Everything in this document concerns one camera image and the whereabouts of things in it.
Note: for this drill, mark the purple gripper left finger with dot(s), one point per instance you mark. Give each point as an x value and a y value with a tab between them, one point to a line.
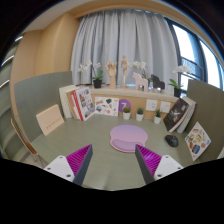
72	167

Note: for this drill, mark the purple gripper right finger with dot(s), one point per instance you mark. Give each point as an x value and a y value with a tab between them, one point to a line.
154	166

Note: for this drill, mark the black computer mouse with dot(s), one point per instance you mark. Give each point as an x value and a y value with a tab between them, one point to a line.
172	140

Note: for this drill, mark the purple mouse pad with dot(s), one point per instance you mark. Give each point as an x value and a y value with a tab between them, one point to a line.
124	138

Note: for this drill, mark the small potted plant right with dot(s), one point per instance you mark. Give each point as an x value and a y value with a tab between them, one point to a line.
158	116

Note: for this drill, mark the small potted plant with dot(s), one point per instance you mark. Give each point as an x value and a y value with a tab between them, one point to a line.
139	114
126	113
158	116

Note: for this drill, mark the colourful illustrated book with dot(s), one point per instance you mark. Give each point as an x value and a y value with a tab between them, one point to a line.
197	141

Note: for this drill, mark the small potted plant middle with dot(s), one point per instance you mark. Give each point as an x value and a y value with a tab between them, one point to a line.
139	114

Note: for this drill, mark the white book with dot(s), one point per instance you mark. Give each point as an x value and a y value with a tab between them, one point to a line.
68	113

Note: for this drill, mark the black book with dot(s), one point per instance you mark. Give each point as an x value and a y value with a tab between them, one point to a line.
176	114

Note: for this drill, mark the small potted plant left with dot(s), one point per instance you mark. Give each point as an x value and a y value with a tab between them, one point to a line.
126	113

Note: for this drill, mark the white illustrated card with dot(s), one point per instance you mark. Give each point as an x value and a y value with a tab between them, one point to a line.
106	106

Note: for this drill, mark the purple round number sign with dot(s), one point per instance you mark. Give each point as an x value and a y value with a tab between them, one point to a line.
123	103

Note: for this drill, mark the red spine picture book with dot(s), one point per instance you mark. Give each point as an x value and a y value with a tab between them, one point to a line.
81	104

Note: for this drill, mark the white orchid black pot right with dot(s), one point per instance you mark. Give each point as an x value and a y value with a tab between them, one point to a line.
177	87

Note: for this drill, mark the white orchid black pot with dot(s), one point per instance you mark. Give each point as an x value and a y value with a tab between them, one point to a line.
177	87
98	73

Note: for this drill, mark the black horse figure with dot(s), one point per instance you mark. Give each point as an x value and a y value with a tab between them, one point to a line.
157	83

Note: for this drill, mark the white orchid black pot left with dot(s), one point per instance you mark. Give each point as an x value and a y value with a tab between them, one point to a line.
98	73

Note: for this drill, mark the wooden horse figure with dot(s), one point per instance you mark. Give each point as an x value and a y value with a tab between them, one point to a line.
140	81

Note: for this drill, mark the white orchid middle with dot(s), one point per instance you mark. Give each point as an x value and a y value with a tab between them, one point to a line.
142	66

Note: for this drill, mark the wooden hand model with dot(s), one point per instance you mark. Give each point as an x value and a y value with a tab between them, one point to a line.
112	71

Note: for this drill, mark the wooden mannequin figure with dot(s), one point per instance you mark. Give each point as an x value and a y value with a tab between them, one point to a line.
124	65

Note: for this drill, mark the grey curtain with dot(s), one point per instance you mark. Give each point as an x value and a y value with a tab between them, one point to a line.
124	34

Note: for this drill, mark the white wall socket right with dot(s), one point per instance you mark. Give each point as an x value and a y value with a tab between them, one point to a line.
165	106

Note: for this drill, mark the white wall socket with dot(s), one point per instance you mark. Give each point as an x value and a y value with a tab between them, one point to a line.
151	105
165	106

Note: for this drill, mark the white wall socket left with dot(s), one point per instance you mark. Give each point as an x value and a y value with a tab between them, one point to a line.
151	105

